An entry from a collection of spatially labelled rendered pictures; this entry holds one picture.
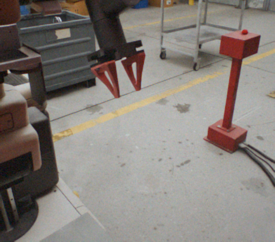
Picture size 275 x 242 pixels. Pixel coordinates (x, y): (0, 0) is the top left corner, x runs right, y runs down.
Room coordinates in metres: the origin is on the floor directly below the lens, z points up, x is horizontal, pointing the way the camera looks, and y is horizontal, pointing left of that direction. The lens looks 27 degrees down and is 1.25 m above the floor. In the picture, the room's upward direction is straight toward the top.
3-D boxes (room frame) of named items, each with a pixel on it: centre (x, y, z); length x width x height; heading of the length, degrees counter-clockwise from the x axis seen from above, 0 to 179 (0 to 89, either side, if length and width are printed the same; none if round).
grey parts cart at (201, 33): (3.71, -0.81, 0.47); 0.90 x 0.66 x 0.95; 130
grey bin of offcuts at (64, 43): (2.78, 0.89, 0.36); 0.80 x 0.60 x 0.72; 130
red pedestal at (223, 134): (1.78, -0.65, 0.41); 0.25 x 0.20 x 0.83; 42
